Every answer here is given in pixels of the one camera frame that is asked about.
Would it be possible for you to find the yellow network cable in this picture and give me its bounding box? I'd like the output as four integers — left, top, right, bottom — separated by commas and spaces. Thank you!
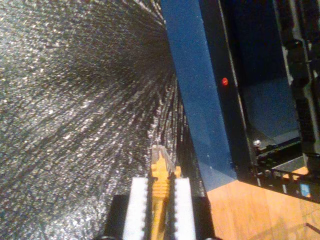
149, 144, 182, 240

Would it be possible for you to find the blue base panel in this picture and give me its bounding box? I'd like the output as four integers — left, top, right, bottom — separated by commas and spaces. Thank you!
159, 0, 238, 194

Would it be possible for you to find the black bubble-wrap mat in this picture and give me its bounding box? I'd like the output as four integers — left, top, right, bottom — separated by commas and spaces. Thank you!
0, 0, 208, 240

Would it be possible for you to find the black perforated rack post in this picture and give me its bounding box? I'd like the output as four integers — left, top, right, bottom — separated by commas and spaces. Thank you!
253, 143, 320, 205

